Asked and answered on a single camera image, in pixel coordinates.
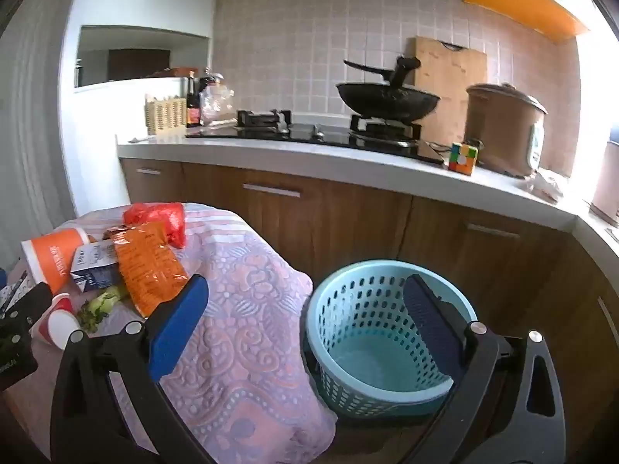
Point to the orange snack packet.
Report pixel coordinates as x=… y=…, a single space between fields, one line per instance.
x=145 y=266

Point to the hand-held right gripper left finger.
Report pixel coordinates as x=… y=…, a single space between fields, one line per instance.
x=179 y=319

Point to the white plastic bag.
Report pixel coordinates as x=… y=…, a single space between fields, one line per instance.
x=546 y=184

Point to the dark sauce bottle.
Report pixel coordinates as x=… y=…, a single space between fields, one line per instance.
x=193 y=106

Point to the wooden cutting board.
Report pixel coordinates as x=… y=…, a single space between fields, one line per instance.
x=449 y=82

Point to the pink patterned blanket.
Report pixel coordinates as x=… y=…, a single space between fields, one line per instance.
x=242 y=328

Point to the red plastic bag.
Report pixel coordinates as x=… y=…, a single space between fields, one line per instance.
x=159 y=220

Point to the black wok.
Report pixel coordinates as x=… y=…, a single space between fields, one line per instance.
x=387 y=101

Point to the beige wicker basket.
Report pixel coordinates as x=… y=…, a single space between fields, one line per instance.
x=164 y=115

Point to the small red paper cup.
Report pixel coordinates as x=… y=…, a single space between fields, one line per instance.
x=60 y=324

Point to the blue white milk carton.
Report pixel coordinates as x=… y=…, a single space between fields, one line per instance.
x=94 y=263

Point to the black spatula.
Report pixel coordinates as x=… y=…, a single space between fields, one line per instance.
x=367 y=68

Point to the large orange paper cup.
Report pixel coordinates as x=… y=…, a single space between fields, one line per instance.
x=53 y=256

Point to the clear plastic jar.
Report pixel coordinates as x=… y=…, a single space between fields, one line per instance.
x=217 y=101

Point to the brown rice cooker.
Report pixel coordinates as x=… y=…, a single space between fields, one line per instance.
x=498 y=130

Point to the colourful puzzle cube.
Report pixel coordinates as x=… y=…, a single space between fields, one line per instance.
x=463 y=158

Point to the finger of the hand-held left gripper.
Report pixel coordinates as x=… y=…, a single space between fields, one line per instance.
x=34 y=297

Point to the teal plastic basket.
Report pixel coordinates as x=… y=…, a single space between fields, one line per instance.
x=348 y=299

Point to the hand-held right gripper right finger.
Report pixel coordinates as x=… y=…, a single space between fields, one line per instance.
x=430 y=319

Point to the green vegetable leaf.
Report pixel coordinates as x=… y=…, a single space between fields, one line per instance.
x=99 y=307

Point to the black gas stove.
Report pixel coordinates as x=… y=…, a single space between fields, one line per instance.
x=300 y=131

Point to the orange wall cabinet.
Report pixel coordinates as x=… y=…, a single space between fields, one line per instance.
x=522 y=2

